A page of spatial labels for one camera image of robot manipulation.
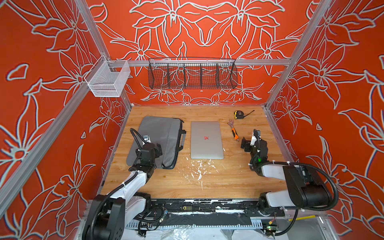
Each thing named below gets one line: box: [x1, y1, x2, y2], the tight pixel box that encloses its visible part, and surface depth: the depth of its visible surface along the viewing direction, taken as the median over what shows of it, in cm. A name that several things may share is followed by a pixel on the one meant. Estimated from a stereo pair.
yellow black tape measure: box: [234, 110, 255, 119], surface depth 112 cm
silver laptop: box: [190, 121, 224, 160], surface depth 101 cm
